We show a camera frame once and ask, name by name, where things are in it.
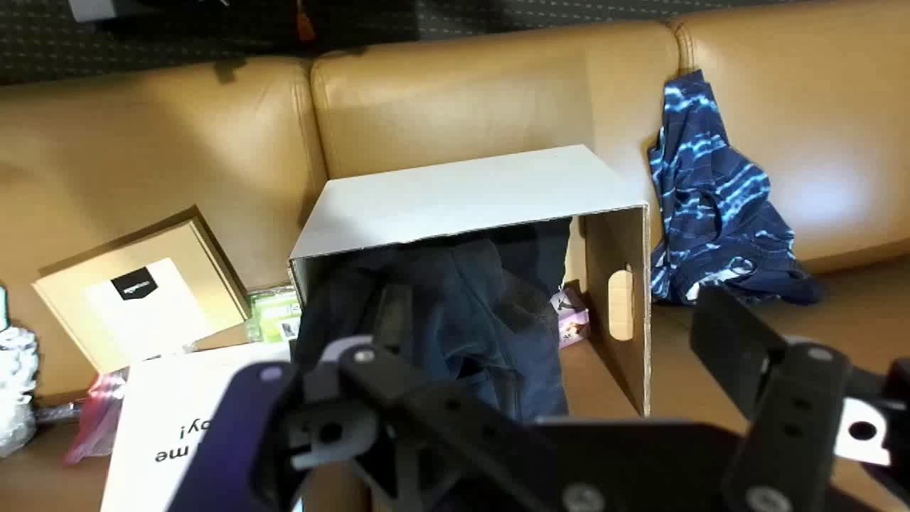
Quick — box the dark navy cloth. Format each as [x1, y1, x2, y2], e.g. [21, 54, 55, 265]
[293, 218, 568, 424]

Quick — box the tan leather sofa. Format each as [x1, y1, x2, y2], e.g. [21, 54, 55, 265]
[0, 0, 910, 403]

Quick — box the brown flat cardboard box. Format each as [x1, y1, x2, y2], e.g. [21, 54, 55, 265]
[35, 208, 247, 373]

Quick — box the green small package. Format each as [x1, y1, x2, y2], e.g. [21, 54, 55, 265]
[247, 283, 301, 340]

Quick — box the white printed paper sheet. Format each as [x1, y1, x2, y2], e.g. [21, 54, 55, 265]
[99, 343, 291, 512]

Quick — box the blue patterned cloth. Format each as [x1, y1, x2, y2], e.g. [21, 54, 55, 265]
[649, 72, 821, 303]

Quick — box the pink plastic bag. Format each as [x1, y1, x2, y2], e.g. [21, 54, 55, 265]
[62, 369, 128, 466]

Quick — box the pink small package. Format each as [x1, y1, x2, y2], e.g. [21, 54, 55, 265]
[553, 283, 588, 347]

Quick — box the white cardboard box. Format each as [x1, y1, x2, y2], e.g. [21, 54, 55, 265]
[291, 146, 652, 420]

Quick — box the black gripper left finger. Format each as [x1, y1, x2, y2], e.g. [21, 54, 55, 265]
[374, 281, 415, 360]

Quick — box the white crumpled object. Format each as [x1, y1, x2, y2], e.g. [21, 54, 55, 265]
[0, 288, 39, 458]

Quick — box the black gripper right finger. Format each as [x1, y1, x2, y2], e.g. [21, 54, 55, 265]
[692, 288, 787, 419]

